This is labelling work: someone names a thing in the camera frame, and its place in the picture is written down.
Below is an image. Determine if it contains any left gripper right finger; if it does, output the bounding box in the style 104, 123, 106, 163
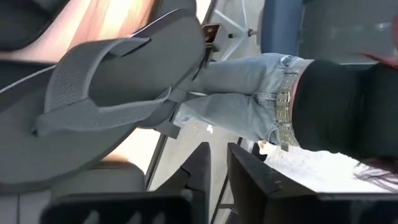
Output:
227, 142, 323, 224

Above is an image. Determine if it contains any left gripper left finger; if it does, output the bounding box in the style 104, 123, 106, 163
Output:
155, 142, 212, 224

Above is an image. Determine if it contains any black thong-strap sandal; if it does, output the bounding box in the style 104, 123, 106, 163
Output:
0, 8, 206, 189
0, 0, 71, 52

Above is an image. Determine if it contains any person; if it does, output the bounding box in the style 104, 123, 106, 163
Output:
173, 18, 398, 194

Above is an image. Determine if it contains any small black camera box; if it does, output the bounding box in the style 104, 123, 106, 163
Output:
201, 23, 222, 52

